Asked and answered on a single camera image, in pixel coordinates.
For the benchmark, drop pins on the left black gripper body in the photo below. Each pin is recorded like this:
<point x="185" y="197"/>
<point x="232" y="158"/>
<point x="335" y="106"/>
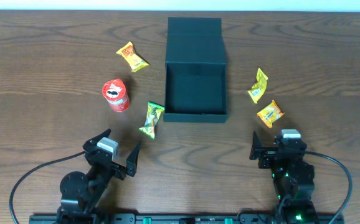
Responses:
<point x="112" y="166"/>

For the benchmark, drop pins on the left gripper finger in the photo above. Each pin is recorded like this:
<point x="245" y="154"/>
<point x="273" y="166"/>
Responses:
<point x="132" y="161"/>
<point x="92" y="143"/>

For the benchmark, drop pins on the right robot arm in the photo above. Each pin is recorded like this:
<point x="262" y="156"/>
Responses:
<point x="292" y="176"/>

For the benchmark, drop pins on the yellow orange snack packet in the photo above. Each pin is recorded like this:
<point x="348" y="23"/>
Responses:
<point x="135" y="62"/>

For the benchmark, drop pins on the orange yellow biscuit packet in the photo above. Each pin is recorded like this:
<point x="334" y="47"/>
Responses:
<point x="270" y="114"/>

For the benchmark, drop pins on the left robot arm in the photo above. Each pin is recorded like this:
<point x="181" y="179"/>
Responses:
<point x="81" y="192"/>

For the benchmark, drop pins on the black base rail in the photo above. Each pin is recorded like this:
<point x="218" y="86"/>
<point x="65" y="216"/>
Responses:
<point x="130" y="218"/>

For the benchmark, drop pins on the green snack packet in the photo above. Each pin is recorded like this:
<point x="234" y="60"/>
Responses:
<point x="153" y="115"/>

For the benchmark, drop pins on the red Pringles can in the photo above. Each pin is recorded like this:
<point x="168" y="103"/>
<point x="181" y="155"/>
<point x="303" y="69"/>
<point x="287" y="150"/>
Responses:
<point x="114" y="91"/>

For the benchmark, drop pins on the dark green open box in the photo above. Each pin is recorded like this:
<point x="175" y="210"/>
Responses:
<point x="195" y="65"/>

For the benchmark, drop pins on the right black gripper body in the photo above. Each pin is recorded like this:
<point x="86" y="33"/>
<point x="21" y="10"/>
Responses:
<point x="269" y="154"/>

